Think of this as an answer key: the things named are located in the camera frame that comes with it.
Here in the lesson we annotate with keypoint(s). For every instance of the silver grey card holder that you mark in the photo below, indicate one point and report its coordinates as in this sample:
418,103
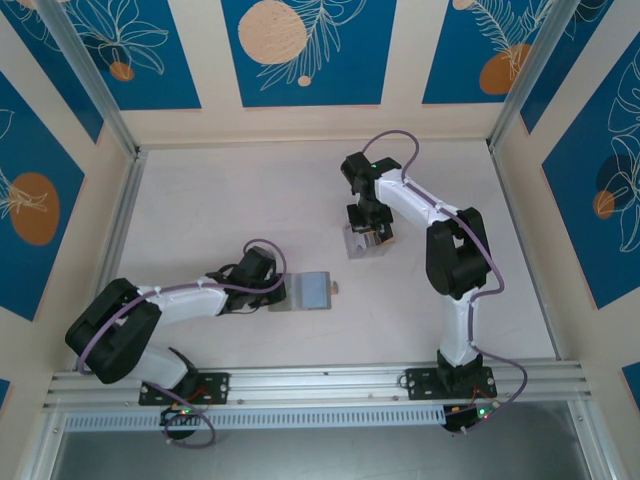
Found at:
312,290

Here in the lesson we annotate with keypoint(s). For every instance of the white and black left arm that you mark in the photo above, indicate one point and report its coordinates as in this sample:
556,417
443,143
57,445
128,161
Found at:
115,330

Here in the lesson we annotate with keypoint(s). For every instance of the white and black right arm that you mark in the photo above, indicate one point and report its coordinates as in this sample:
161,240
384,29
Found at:
455,260

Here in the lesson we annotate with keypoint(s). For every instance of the blue panel with peach circle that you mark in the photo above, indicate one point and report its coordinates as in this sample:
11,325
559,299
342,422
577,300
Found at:
325,75

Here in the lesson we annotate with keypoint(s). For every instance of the circuit board with LED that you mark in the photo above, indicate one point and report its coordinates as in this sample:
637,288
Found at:
460,420
175,417

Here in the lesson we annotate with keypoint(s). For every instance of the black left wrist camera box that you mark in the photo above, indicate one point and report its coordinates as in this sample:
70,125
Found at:
260,265

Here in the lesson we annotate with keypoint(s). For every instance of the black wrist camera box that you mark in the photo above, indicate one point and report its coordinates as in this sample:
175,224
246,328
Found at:
356,167
260,265

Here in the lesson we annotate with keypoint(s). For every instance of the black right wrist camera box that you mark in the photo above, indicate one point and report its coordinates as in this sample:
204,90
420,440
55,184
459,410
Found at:
356,167

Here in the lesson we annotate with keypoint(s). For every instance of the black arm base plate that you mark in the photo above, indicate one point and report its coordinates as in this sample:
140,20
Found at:
217,387
417,382

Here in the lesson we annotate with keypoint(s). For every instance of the long aluminium frame rail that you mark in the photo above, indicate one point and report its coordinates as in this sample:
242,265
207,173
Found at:
320,385

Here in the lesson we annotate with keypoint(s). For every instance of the blue floral wall panel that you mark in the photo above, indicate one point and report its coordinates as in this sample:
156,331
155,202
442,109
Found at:
55,65
450,75
30,150
590,225
585,65
165,75

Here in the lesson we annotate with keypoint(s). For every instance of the aluminium side rail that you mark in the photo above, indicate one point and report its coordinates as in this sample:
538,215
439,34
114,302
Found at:
124,215

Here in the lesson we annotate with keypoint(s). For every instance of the aluminium frame post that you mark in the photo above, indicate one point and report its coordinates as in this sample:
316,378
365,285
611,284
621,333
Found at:
90,75
538,75

